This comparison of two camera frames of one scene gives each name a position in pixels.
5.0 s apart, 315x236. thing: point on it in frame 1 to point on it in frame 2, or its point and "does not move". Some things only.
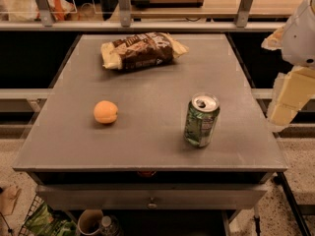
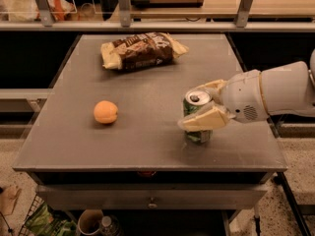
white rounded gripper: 300,38 to 242,95
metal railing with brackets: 46,22 does not move
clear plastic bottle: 109,226 does not move
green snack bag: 42,222 does not move
